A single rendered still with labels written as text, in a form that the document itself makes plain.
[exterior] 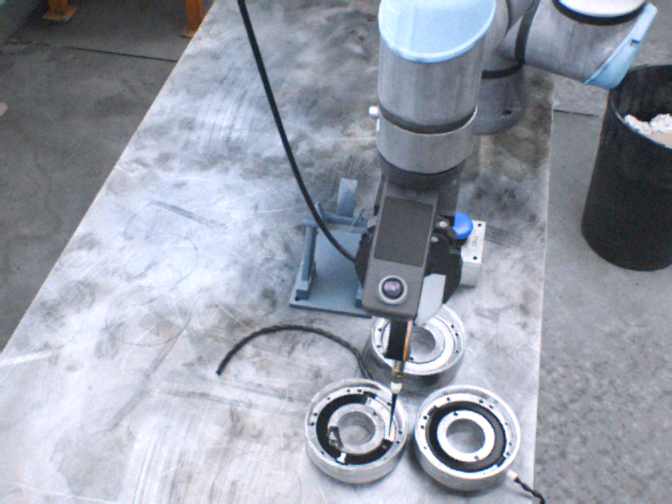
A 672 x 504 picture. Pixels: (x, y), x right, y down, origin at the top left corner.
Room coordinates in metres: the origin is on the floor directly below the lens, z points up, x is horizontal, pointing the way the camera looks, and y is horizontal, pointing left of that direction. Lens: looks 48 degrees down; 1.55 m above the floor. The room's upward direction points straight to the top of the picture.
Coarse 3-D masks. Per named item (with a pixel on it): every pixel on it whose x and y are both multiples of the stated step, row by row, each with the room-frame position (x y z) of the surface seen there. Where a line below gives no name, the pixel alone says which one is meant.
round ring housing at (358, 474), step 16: (336, 384) 0.46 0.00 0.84; (352, 384) 0.46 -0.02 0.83; (368, 384) 0.46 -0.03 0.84; (320, 400) 0.45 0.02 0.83; (384, 400) 0.45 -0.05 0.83; (400, 400) 0.44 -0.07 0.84; (336, 416) 0.43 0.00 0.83; (352, 416) 0.43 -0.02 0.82; (368, 416) 0.43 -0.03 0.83; (400, 416) 0.43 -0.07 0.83; (400, 432) 0.41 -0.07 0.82; (320, 448) 0.39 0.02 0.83; (352, 448) 0.39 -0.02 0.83; (368, 448) 0.39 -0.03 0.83; (400, 448) 0.38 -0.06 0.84; (320, 464) 0.38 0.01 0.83; (336, 464) 0.37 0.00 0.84; (368, 464) 0.37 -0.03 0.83; (384, 464) 0.37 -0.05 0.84; (352, 480) 0.36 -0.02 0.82; (368, 480) 0.36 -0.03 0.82
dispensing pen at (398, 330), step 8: (392, 320) 0.46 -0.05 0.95; (392, 328) 0.46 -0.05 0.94; (400, 328) 0.45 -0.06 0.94; (392, 336) 0.45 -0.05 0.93; (400, 336) 0.45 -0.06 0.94; (392, 344) 0.45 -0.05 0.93; (400, 344) 0.45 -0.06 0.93; (392, 352) 0.44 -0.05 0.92; (400, 352) 0.44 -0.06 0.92; (400, 360) 0.44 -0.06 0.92; (400, 368) 0.44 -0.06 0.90; (392, 376) 0.44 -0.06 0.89; (400, 376) 0.44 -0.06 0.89; (392, 384) 0.43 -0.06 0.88; (400, 384) 0.43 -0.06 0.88; (392, 392) 0.43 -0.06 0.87; (392, 400) 0.42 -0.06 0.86; (392, 408) 0.42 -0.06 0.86; (392, 416) 0.41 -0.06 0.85
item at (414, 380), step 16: (384, 320) 0.55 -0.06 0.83; (448, 320) 0.55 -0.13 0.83; (416, 336) 0.54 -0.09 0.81; (432, 336) 0.53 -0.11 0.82; (464, 336) 0.52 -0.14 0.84; (384, 352) 0.51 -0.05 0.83; (432, 352) 0.51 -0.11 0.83; (464, 352) 0.50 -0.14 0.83; (384, 368) 0.49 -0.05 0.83; (448, 368) 0.48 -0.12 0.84; (416, 384) 0.47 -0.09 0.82; (432, 384) 0.47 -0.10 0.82
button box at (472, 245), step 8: (480, 224) 0.69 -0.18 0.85; (472, 232) 0.67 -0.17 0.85; (480, 232) 0.67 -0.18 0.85; (456, 240) 0.66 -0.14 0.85; (464, 240) 0.66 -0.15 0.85; (472, 240) 0.66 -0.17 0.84; (480, 240) 0.66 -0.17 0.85; (464, 248) 0.65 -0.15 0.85; (472, 248) 0.65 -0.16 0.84; (480, 248) 0.65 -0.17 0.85; (464, 256) 0.63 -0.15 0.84; (472, 256) 0.63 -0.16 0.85; (480, 256) 0.63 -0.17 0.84; (464, 264) 0.63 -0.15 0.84; (472, 264) 0.63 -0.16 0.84; (464, 272) 0.63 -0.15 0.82; (472, 272) 0.62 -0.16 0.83; (464, 280) 0.63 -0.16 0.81; (472, 280) 0.62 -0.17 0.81
